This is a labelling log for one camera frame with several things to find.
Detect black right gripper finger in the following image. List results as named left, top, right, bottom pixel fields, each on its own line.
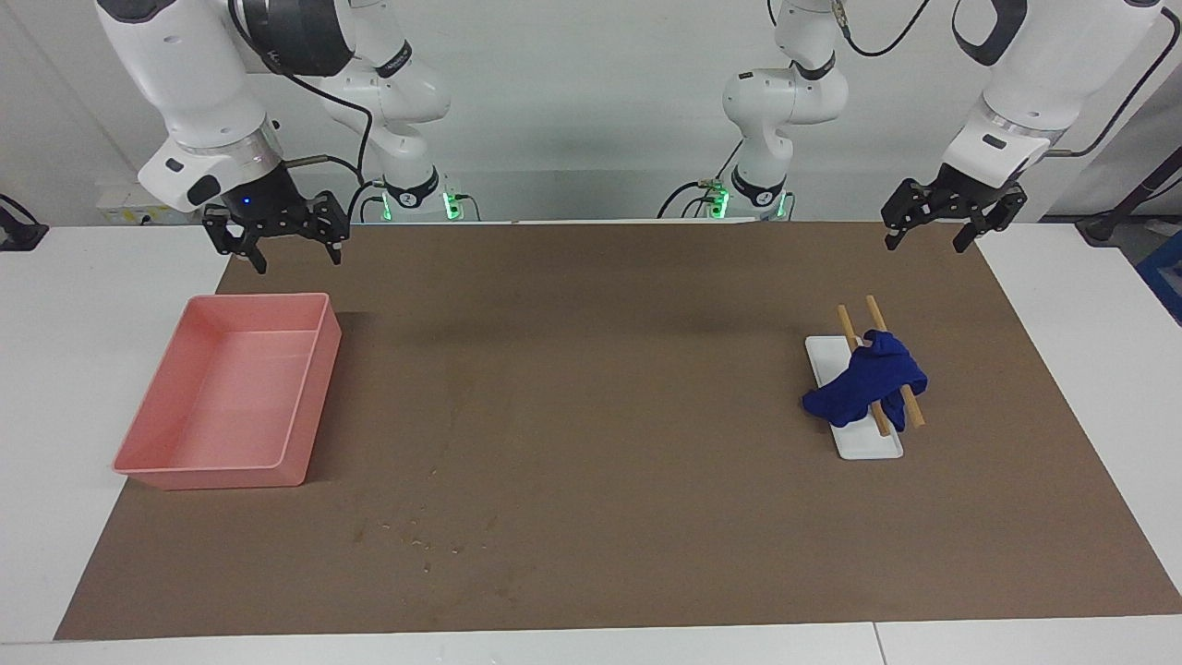
left=309, top=190, right=352, bottom=267
left=203, top=207, right=270, bottom=276

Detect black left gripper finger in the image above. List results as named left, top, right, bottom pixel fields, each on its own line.
left=952, top=183, right=1029, bottom=256
left=881, top=179, right=935, bottom=253

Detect blue towel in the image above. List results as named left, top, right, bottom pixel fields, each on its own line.
left=802, top=330, right=929, bottom=430

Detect white towel rack base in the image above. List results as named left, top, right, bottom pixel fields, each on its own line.
left=805, top=334, right=904, bottom=461

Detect black floor stand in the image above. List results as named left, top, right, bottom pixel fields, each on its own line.
left=1076, top=148, right=1182, bottom=246

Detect wooden rack rod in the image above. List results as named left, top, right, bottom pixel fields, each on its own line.
left=865, top=296, right=926, bottom=429
left=837, top=305, right=892, bottom=438

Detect pink plastic bin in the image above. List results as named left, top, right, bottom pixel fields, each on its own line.
left=113, top=293, right=343, bottom=490

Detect blue crate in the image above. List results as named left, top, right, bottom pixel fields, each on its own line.
left=1136, top=231, right=1182, bottom=324

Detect brown table mat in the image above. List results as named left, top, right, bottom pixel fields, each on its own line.
left=54, top=222, right=1182, bottom=641

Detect black right base cable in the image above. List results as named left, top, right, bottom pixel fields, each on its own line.
left=346, top=180, right=389, bottom=223

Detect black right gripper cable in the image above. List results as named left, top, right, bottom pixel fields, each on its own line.
left=226, top=0, right=375, bottom=186

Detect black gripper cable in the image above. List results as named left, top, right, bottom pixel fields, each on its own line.
left=226, top=0, right=375, bottom=186
left=1048, top=7, right=1182, bottom=158

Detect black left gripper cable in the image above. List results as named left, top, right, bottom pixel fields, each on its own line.
left=1048, top=7, right=1182, bottom=158

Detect white wall socket box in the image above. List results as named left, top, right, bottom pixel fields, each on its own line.
left=97, top=182, right=186, bottom=225

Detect black clamp mount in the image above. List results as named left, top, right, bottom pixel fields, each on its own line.
left=0, top=194, right=49, bottom=252

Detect black left arm upper cable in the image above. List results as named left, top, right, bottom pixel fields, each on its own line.
left=829, top=0, right=932, bottom=58

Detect black left base cables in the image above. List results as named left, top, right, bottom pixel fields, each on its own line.
left=657, top=139, right=744, bottom=220

